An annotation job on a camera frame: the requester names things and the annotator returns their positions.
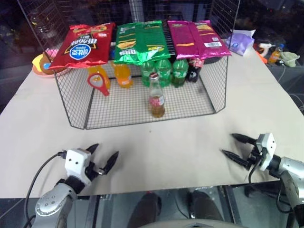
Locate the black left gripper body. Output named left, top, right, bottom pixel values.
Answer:
left=84, top=161, right=105, bottom=181

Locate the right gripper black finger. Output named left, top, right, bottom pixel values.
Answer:
left=231, top=133, right=258, bottom=146
left=221, top=149, right=250, bottom=170

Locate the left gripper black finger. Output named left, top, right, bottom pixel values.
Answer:
left=102, top=151, right=120, bottom=176
left=85, top=143, right=99, bottom=156

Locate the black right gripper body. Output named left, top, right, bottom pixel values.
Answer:
left=247, top=142, right=266, bottom=171

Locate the red bottle opener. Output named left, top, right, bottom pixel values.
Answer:
left=86, top=73, right=111, bottom=96

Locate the orange soda plastic bottle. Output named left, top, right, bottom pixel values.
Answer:
left=114, top=62, right=134, bottom=89
left=87, top=65, right=112, bottom=90

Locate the glass bottle with yellow drink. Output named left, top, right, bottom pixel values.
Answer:
left=148, top=73, right=166, bottom=118

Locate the dark cola plastic bottle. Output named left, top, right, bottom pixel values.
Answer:
left=188, top=57, right=205, bottom=83

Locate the small orange drink bottle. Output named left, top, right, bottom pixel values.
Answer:
left=269, top=43, right=285, bottom=65

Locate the green soda plastic bottle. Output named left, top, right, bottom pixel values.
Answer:
left=171, top=59, right=190, bottom=88
left=141, top=61, right=158, bottom=87
left=155, top=59, right=173, bottom=87

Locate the orange strip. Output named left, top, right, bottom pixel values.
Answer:
left=256, top=50, right=268, bottom=64

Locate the orange plastic plate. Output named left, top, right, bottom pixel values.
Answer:
left=32, top=66, right=67, bottom=78

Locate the green plush toy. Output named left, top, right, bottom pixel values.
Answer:
left=280, top=50, right=300, bottom=67

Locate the white orange glue gun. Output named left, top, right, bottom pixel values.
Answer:
left=257, top=42, right=276, bottom=57

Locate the purple tissue pack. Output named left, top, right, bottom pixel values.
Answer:
left=225, top=29, right=257, bottom=57

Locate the red chips bag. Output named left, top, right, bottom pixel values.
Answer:
left=48, top=22, right=116, bottom=70

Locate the pink toy piece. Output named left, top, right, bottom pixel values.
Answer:
left=45, top=48, right=60, bottom=58

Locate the magenta chips bag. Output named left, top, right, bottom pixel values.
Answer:
left=167, top=19, right=232, bottom=60

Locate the green chips bag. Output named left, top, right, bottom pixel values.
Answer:
left=113, top=19, right=172, bottom=66

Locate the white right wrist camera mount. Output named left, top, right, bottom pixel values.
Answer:
left=255, top=133, right=277, bottom=172

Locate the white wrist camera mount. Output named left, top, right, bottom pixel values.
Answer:
left=255, top=133, right=277, bottom=172
left=64, top=148, right=94, bottom=185

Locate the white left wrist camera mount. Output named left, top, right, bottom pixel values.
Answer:
left=64, top=148, right=94, bottom=185

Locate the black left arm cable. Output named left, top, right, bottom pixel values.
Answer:
left=23, top=149, right=68, bottom=228

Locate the black wire mesh rack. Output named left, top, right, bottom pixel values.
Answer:
left=53, top=20, right=230, bottom=130

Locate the thin grey cable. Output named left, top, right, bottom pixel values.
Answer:
left=276, top=61, right=304, bottom=108

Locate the black wire grid panel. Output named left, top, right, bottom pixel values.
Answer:
left=17, top=0, right=72, bottom=57
left=209, top=0, right=239, bottom=37

